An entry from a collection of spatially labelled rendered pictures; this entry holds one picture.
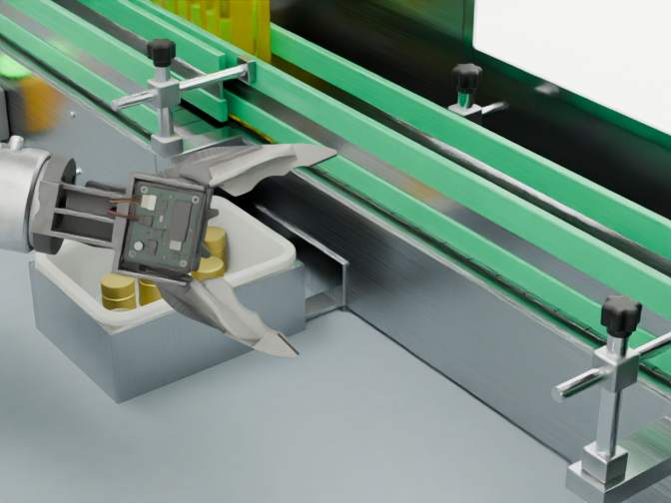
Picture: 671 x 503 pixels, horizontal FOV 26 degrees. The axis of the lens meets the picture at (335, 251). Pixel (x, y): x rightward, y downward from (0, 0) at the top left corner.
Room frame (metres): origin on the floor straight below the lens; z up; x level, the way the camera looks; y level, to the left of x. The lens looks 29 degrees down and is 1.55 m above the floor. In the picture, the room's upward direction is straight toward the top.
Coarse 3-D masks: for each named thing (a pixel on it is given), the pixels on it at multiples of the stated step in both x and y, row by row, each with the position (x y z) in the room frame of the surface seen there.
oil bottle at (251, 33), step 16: (208, 0) 1.55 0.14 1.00; (224, 0) 1.53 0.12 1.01; (240, 0) 1.53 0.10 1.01; (256, 0) 1.54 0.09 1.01; (208, 16) 1.56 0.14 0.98; (224, 16) 1.53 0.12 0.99; (240, 16) 1.53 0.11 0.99; (256, 16) 1.54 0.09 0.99; (224, 32) 1.53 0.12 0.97; (240, 32) 1.53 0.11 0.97; (256, 32) 1.54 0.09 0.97; (240, 48) 1.53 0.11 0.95; (256, 48) 1.54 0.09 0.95
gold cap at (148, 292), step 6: (138, 282) 1.28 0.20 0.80; (144, 282) 1.27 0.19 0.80; (150, 282) 1.27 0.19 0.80; (144, 288) 1.27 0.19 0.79; (150, 288) 1.27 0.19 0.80; (156, 288) 1.27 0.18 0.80; (144, 294) 1.27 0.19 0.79; (150, 294) 1.27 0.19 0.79; (156, 294) 1.27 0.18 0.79; (144, 300) 1.27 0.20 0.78; (150, 300) 1.27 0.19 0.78; (156, 300) 1.27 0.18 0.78
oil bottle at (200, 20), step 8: (184, 0) 1.59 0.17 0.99; (192, 0) 1.58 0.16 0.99; (200, 0) 1.57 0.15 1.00; (184, 8) 1.59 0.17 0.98; (192, 8) 1.58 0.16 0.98; (200, 8) 1.57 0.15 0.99; (184, 16) 1.59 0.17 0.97; (192, 16) 1.58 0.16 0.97; (200, 16) 1.57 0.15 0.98; (200, 24) 1.57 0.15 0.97
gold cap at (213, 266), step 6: (204, 258) 1.29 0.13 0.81; (210, 258) 1.29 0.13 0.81; (216, 258) 1.29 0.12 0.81; (204, 264) 1.28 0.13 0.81; (210, 264) 1.28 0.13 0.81; (216, 264) 1.28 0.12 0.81; (222, 264) 1.28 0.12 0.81; (198, 270) 1.27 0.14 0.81; (204, 270) 1.27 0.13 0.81; (210, 270) 1.27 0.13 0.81; (216, 270) 1.27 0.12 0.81; (222, 270) 1.28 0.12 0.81; (198, 276) 1.27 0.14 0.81; (204, 276) 1.27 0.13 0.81; (210, 276) 1.27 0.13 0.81; (216, 276) 1.27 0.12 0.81; (222, 276) 1.28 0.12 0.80
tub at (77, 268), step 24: (240, 216) 1.34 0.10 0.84; (240, 240) 1.33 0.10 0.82; (264, 240) 1.30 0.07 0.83; (48, 264) 1.24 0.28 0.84; (72, 264) 1.28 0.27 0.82; (96, 264) 1.30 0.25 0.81; (240, 264) 1.33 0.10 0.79; (264, 264) 1.24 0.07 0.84; (288, 264) 1.25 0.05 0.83; (72, 288) 1.19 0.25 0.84; (96, 288) 1.29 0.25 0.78; (96, 312) 1.15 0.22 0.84; (120, 312) 1.15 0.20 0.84; (144, 312) 1.15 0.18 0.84
